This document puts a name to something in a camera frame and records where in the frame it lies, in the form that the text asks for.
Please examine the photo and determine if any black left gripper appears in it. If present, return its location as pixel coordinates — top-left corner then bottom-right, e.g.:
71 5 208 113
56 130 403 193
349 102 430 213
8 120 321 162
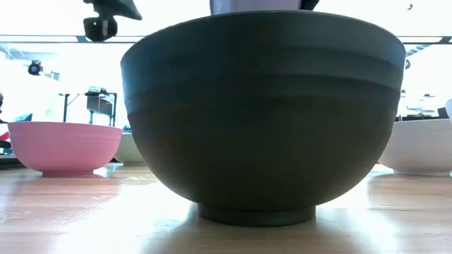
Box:
83 0 143 21

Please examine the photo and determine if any large white bowl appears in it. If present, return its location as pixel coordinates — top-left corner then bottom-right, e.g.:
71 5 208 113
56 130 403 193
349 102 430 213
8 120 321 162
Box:
112 131 146 166

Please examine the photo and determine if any pink bowl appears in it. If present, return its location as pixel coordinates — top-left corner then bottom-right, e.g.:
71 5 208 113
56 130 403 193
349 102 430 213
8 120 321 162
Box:
7 121 124 178

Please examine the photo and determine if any black background table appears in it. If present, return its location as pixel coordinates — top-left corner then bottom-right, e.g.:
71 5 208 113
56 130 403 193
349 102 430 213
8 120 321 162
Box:
58 86 118 127

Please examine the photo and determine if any round black background device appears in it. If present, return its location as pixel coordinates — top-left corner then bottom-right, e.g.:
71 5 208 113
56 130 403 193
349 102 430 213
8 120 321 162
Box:
27 59 44 76

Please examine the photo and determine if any person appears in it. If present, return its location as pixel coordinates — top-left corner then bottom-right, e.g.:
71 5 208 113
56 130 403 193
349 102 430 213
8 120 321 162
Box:
209 0 303 16

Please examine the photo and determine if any dark grey bowl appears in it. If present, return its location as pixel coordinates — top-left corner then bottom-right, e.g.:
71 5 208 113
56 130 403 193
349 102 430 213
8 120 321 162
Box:
119 9 407 228

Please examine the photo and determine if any small white bowl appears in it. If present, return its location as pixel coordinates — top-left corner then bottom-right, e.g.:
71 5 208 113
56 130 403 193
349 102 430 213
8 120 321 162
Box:
378 118 452 177

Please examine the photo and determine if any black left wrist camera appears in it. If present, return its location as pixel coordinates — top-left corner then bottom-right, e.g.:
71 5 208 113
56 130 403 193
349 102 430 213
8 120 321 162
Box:
83 16 119 43

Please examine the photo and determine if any black horizontal frame beam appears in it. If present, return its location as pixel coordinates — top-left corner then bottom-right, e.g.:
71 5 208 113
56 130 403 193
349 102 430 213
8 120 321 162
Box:
0 34 452 44

